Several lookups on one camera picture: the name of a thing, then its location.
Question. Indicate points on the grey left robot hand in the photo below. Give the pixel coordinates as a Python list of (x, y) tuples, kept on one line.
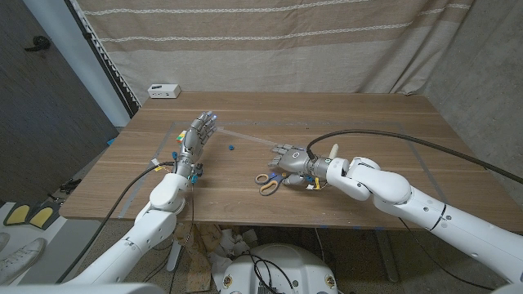
[(194, 141)]

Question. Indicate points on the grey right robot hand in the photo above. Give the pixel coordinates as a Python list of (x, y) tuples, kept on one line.
[(298, 161)]

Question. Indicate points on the orange and grey scissors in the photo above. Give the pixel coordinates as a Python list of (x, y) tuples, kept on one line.
[(269, 187)]

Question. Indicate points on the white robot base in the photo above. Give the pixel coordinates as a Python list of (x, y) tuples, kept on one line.
[(286, 265)]

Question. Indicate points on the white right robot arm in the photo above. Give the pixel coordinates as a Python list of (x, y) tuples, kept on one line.
[(392, 188)]

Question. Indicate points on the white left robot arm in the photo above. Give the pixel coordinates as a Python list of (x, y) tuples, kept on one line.
[(155, 228)]

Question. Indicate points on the Rubik's cube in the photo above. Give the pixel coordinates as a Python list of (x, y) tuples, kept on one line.
[(181, 136)]

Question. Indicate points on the clear tape strip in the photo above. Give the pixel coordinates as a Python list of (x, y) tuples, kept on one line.
[(245, 136)]

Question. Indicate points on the cream curved stick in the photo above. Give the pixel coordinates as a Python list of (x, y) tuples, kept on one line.
[(334, 151)]

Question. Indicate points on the white power strip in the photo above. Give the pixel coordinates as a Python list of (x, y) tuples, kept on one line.
[(163, 91)]

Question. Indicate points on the small blue floor scrap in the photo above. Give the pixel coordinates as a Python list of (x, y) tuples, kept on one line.
[(111, 141)]

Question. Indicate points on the crumpled white paper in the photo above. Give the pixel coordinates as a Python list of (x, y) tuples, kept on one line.
[(233, 247)]

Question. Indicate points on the black zigzag edge strip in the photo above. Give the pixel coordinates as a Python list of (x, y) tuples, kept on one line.
[(110, 65)]

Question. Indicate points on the beige striped curtain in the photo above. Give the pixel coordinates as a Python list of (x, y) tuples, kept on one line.
[(265, 53)]

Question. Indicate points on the grey metal table leg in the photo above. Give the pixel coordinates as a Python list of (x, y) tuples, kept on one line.
[(386, 257)]

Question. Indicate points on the black floor clutter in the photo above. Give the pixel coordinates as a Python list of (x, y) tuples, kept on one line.
[(70, 185)]

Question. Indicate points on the yellow and black foot pedal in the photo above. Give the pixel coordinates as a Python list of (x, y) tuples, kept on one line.
[(17, 214), (43, 216)]

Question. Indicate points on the white sneaker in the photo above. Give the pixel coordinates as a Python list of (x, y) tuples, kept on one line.
[(22, 261)]

